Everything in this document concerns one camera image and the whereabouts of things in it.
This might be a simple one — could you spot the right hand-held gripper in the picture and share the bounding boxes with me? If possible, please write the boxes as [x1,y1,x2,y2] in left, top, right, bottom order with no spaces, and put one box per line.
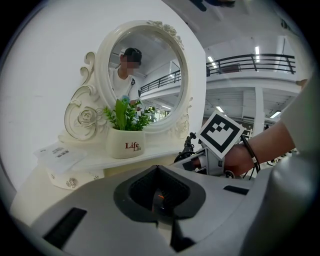
[181,110,247,180]

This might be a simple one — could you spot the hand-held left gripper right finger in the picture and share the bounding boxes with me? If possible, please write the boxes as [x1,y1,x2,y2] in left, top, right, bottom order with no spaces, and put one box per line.
[157,164,256,256]

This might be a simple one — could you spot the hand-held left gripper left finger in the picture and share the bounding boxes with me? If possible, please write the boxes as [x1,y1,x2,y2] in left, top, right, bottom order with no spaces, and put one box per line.
[29,164,181,256]

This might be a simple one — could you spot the person's right forearm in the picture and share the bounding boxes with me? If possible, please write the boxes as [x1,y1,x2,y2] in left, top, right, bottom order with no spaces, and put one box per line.
[223,120,297,177]

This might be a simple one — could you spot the black wristband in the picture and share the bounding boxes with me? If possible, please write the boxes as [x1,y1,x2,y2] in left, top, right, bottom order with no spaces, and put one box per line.
[240,134,261,181]

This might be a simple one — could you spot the white drawer box crystal knobs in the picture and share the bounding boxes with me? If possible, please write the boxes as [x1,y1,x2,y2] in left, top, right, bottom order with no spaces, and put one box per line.
[45,146,181,191]

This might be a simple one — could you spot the black balcony railing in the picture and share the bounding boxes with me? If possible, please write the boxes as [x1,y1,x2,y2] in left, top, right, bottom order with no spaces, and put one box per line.
[205,53,297,76]

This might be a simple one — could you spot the white plastic packet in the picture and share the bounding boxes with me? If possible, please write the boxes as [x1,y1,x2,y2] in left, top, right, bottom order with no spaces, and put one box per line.
[33,141,88,175]

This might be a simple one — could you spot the artificial plant in white pot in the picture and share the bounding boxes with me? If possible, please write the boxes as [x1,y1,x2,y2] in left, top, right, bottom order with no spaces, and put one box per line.
[103,97,154,160]

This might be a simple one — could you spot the person's white sleeve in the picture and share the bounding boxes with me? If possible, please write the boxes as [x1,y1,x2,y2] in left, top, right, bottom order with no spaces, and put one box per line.
[273,71,320,158]

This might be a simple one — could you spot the white ornate vanity mirror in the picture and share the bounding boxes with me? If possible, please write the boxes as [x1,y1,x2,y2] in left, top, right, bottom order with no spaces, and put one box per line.
[57,19,195,148]

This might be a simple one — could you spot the black cable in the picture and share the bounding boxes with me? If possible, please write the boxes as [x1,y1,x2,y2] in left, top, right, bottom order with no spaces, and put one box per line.
[173,132,199,164]

